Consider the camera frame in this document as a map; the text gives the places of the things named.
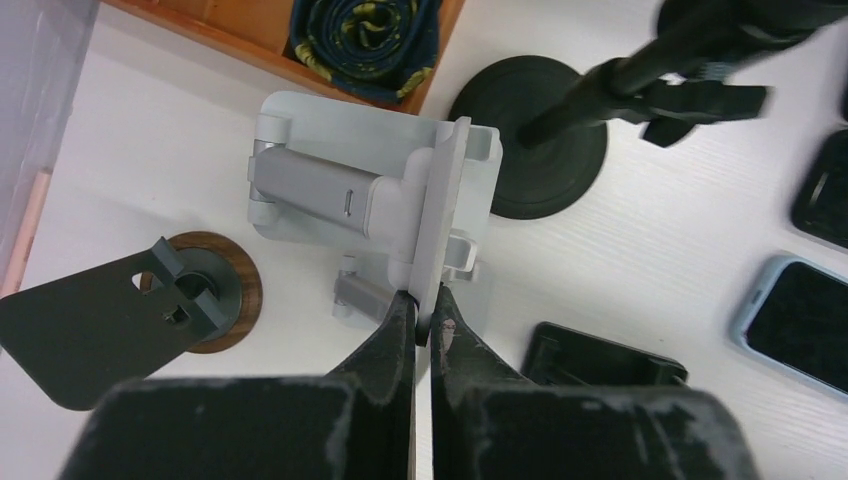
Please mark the black round phone stand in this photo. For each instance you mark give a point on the black round phone stand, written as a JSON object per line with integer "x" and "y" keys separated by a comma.
{"x": 552, "y": 120}

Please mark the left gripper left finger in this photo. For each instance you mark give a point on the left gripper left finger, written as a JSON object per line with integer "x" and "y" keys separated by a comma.
{"x": 354, "y": 422}

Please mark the small black folding stand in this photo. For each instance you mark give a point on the small black folding stand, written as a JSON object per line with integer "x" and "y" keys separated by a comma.
{"x": 557, "y": 355}

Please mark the white folding phone stand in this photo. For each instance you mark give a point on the white folding phone stand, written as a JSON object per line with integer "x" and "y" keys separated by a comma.
{"x": 362, "y": 290}

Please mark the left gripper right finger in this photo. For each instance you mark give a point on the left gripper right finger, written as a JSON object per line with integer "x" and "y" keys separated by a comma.
{"x": 491, "y": 422}

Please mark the brown base phone stand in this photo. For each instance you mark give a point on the brown base phone stand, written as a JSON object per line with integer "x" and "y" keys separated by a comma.
{"x": 79, "y": 336}

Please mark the orange compartment tray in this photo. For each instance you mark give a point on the orange compartment tray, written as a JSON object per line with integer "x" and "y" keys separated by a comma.
{"x": 381, "y": 53}

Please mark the blue case phone on table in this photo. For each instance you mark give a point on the blue case phone on table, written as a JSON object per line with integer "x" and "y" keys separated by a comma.
{"x": 793, "y": 320}

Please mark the black phone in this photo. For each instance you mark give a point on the black phone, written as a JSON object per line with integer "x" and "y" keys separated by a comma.
{"x": 820, "y": 206}

